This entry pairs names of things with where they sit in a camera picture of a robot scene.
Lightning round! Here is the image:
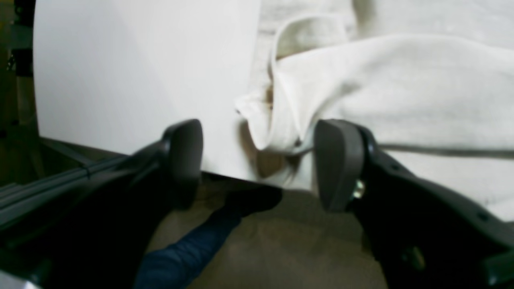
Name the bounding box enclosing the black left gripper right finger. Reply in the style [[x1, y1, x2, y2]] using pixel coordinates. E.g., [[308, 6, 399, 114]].
[[313, 120, 514, 289]]

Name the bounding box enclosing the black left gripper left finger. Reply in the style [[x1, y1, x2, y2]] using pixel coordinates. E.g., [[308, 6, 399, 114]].
[[1, 119, 203, 289]]

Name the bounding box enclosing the beige t-shirt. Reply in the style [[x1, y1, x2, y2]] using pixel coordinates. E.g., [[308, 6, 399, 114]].
[[235, 0, 514, 222]]

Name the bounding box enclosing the dark blue cloth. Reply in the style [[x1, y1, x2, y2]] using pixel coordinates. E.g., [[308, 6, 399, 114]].
[[133, 186, 283, 289]]

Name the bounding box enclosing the grey aluminium frame rail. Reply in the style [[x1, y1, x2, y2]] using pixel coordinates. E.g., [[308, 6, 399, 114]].
[[0, 156, 127, 225]]

